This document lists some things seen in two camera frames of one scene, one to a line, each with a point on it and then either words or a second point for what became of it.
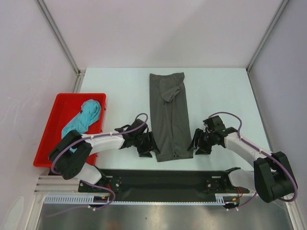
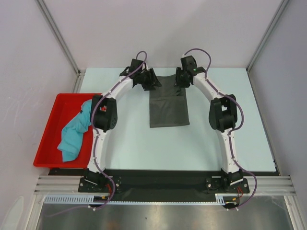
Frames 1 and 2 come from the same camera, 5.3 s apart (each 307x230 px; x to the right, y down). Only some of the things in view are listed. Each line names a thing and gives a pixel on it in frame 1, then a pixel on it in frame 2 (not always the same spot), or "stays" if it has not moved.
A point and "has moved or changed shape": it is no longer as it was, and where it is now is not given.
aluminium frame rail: [56, 184] stays
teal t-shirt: [89, 114] stays
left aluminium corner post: [56, 31] stays
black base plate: [162, 184] stays
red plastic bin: [66, 106] stays
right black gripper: [203, 149] → [178, 83]
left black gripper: [150, 145] → [153, 81]
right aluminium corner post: [274, 24] stays
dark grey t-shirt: [172, 136] has moved or changed shape
